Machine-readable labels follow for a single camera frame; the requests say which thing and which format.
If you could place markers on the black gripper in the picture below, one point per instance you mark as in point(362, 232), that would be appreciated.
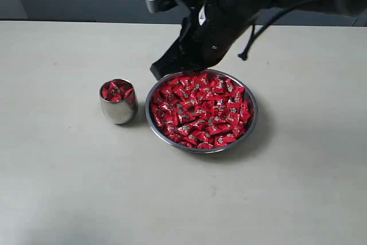
point(206, 35)

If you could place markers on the red candy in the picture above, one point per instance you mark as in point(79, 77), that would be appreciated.
point(125, 90)
point(112, 92)

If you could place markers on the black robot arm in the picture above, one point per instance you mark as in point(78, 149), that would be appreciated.
point(269, 11)

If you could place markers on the pile of red wrapped candies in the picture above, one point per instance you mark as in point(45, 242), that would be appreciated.
point(200, 111)

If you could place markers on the stainless steel cup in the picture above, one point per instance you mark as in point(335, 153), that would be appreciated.
point(121, 112)

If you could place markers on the stainless steel bowl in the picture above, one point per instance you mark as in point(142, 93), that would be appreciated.
point(201, 111)

